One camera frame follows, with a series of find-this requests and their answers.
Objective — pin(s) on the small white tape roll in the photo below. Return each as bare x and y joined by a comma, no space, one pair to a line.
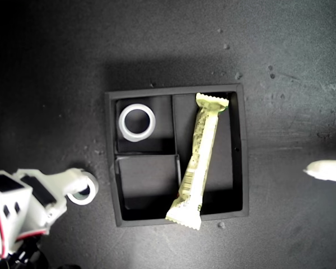
82,200

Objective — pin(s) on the black tray with wells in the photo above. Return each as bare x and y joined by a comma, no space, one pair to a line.
145,173

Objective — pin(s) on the large white tape roll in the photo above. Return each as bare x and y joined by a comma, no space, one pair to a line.
137,137

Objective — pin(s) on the snack bar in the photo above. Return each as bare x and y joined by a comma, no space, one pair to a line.
201,157

